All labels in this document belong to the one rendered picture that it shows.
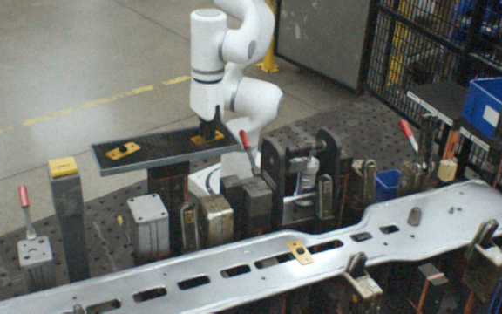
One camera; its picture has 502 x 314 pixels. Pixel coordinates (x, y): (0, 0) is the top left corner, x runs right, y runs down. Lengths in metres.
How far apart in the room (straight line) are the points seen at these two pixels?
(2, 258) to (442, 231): 1.29
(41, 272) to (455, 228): 1.03
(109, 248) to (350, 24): 2.69
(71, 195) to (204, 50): 0.48
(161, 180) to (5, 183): 2.12
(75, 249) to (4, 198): 1.88
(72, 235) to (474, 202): 1.09
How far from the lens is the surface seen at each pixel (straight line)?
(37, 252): 1.40
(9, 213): 3.35
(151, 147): 1.53
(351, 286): 1.34
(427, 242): 1.57
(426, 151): 1.73
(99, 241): 1.96
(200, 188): 2.08
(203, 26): 1.39
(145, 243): 1.41
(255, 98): 1.82
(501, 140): 1.95
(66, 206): 1.52
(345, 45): 4.23
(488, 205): 1.77
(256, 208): 1.52
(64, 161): 1.50
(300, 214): 1.63
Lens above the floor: 1.95
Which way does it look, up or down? 32 degrees down
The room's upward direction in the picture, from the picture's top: 3 degrees clockwise
